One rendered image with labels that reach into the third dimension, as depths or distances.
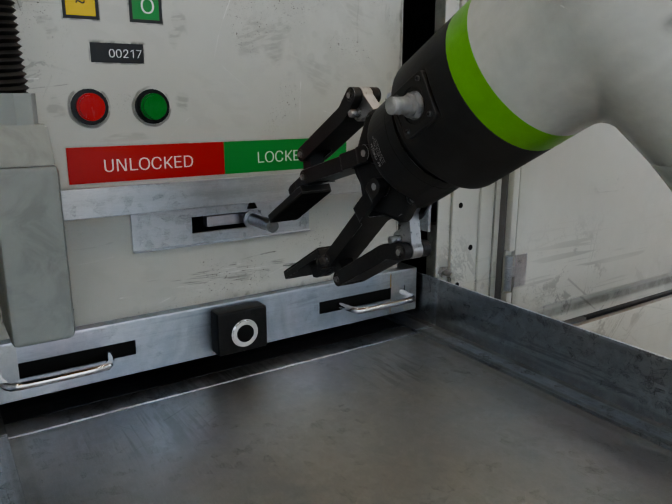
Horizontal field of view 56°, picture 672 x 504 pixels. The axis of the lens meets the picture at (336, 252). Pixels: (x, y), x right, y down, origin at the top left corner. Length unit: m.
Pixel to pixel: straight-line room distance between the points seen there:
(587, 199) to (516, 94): 0.71
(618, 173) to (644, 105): 0.78
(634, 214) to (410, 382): 0.57
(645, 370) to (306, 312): 0.37
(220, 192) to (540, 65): 0.42
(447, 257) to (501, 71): 0.56
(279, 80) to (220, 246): 0.20
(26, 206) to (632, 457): 0.54
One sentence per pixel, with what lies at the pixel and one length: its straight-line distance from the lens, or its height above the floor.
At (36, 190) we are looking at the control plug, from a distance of 0.54.
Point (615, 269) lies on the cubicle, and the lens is 1.12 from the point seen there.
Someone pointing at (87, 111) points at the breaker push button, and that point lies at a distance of 0.65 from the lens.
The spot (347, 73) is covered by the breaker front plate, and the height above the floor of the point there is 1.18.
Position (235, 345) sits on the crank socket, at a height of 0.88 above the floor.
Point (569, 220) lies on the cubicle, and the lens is 1.00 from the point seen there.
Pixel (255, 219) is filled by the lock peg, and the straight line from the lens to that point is 0.70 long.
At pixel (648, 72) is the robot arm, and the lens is 0.29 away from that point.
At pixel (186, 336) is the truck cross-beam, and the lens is 0.71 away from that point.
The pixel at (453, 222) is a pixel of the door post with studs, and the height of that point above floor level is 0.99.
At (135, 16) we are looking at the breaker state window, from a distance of 0.67.
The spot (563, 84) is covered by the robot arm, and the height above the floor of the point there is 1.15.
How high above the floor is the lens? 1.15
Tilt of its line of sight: 14 degrees down
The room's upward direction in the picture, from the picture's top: straight up
